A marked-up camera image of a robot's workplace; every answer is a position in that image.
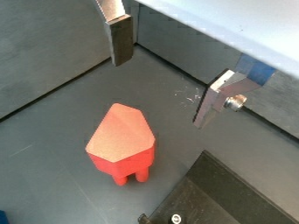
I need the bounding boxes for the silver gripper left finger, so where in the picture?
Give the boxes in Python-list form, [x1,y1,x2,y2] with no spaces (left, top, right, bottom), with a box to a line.
[95,0,134,67]

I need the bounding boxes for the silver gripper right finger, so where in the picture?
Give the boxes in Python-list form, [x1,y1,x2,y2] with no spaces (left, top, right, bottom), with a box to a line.
[192,69,261,129]

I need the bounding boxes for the red three prong block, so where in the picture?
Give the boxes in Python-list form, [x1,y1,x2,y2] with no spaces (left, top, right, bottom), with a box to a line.
[86,103,155,186]

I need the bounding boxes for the blue shape sorting board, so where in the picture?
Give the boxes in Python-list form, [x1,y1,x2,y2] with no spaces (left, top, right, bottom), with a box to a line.
[0,210,10,224]

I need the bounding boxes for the dark curved holder block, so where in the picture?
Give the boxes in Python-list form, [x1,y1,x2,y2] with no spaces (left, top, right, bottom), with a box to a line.
[138,151,299,224]

